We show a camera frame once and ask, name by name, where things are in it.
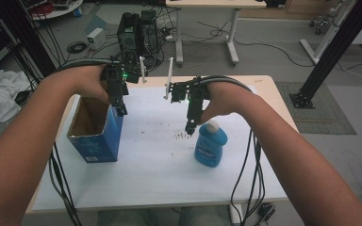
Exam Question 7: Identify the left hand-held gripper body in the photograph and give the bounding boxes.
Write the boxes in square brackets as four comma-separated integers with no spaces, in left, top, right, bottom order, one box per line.
[100,50,148,109]

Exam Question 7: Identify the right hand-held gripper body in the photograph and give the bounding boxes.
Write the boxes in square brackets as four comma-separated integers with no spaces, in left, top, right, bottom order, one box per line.
[163,56,212,124]

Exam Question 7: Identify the blue bottle with white cap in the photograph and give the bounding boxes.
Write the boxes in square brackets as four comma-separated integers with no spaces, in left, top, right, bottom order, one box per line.
[193,119,229,169]

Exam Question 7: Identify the person's right hand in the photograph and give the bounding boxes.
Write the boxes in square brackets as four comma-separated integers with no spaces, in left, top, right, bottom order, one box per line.
[198,82,260,126]

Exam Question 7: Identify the person's left hand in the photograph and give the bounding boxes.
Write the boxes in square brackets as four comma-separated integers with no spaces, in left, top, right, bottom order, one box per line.
[41,64,111,105]

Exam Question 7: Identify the blue cardboard box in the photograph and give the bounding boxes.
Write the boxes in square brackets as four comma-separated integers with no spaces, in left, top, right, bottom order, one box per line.
[66,95,124,164]

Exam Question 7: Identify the small white box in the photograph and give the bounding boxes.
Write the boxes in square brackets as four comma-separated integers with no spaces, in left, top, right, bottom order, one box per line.
[86,27,107,51]

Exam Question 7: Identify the black computer tower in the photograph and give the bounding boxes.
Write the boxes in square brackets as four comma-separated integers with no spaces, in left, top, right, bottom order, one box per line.
[116,9,162,61]

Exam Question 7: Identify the white table mat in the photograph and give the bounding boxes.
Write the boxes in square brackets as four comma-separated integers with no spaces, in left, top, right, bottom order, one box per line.
[30,84,289,212]

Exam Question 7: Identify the round white table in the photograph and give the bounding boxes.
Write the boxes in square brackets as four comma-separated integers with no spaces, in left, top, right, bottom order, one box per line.
[27,0,85,22]

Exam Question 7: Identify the white-legged desk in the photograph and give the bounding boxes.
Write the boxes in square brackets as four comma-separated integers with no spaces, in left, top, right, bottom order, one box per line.
[165,0,268,68]

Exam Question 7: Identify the black equipment rack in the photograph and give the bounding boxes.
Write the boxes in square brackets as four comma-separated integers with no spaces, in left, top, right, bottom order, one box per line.
[0,0,58,78]

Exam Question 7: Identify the black power adapter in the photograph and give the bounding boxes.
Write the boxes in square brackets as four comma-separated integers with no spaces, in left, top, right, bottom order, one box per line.
[256,202,277,224]

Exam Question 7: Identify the white cloth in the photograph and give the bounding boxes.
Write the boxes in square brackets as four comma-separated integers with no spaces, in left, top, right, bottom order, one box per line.
[0,68,35,126]

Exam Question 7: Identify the grey floor mat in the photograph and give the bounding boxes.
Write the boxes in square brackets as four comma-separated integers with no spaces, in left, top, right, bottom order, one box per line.
[274,81,358,137]

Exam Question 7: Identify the white metal stand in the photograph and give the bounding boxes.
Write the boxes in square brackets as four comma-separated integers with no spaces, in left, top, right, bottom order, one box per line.
[299,0,362,66]

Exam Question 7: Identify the coiled black cable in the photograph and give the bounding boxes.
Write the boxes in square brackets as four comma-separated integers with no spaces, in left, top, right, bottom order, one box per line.
[66,40,89,55]

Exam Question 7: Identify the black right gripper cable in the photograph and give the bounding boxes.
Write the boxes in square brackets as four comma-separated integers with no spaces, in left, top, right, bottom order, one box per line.
[197,75,267,226]

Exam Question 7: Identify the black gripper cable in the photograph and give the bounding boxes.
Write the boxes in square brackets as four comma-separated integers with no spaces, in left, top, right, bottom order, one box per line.
[197,75,267,226]
[47,56,122,226]

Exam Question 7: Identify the black floor cable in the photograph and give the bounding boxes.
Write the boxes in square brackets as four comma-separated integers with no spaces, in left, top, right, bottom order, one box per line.
[197,20,316,68]

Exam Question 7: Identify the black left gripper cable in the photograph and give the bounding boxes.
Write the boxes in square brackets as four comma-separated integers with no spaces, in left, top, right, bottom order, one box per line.
[47,56,122,226]

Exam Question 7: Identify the black metal post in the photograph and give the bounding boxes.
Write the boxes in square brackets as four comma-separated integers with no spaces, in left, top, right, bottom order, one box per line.
[289,0,362,110]

